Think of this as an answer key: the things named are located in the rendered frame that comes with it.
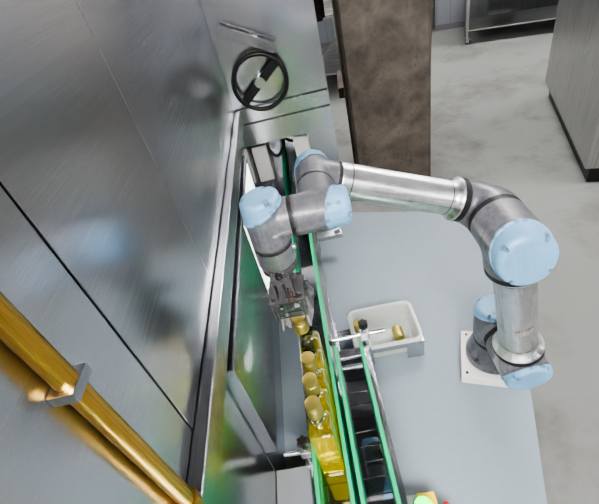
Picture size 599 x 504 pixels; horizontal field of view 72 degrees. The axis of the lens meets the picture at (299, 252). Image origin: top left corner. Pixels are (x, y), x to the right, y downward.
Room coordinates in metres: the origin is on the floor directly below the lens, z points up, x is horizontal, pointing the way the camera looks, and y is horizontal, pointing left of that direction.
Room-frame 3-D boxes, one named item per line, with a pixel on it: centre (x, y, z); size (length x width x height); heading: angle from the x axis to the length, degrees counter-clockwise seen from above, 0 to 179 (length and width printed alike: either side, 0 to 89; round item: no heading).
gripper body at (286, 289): (0.61, 0.04, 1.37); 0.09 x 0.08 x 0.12; 174
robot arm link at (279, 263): (0.62, 0.04, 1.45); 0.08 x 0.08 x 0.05
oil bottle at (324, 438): (0.47, 0.06, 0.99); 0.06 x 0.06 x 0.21; 84
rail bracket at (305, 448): (0.48, 0.13, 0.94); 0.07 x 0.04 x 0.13; 85
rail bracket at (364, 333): (0.77, -0.10, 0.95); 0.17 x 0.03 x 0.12; 85
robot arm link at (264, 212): (0.62, 0.04, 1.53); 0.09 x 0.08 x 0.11; 84
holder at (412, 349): (0.87, -0.18, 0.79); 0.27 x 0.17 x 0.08; 85
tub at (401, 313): (0.87, -0.21, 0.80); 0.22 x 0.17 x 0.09; 85
